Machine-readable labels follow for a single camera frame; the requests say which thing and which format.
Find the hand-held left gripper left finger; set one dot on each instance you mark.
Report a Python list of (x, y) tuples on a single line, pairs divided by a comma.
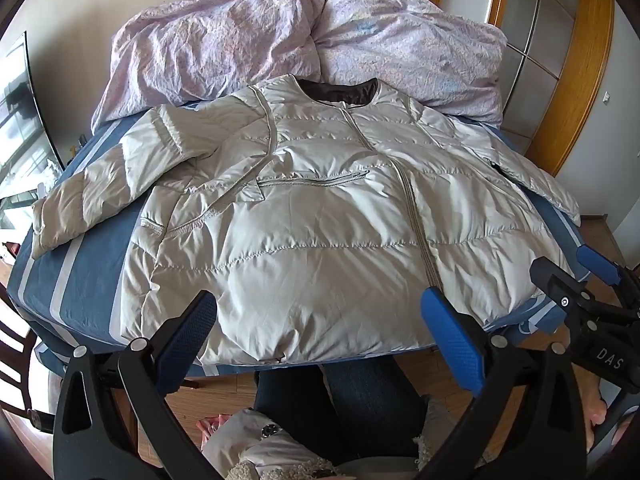
[(195, 330)]

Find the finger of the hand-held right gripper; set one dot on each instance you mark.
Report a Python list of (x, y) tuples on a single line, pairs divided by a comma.
[(595, 260), (550, 280)]

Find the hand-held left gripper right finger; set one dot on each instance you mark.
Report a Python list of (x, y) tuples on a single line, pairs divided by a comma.
[(450, 330)]

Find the silver puffer jacket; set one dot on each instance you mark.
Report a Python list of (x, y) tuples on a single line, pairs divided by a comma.
[(320, 240)]

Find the person's right hand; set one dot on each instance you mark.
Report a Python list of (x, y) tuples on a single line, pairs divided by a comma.
[(596, 415)]

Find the pink slipper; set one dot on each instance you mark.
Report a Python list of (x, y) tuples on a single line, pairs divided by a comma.
[(209, 429)]

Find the person's legs in jeans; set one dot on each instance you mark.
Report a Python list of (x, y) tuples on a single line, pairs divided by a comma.
[(360, 400)]

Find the blue striped bed sheet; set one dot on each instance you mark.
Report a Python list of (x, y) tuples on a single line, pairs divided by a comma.
[(85, 280)]

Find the dark wooden chair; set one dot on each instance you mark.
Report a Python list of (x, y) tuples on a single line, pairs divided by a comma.
[(11, 332)]

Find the wooden door with glass panes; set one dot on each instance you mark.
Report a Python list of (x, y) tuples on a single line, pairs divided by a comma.
[(545, 35)]

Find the flat screen television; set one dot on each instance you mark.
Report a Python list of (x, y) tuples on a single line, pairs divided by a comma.
[(20, 125)]

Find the pink crumpled duvet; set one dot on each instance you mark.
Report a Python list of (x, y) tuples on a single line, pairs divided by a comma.
[(225, 45)]

